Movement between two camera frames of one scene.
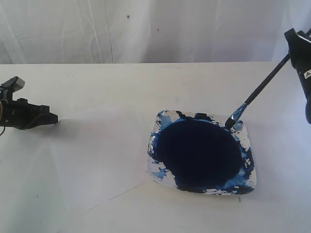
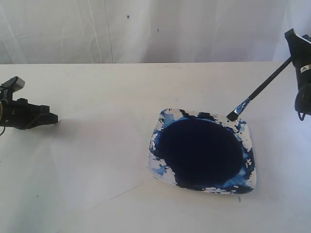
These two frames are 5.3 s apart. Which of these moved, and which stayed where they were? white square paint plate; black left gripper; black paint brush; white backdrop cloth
Moved: black paint brush
Stayed: white backdrop cloth; white square paint plate; black left gripper
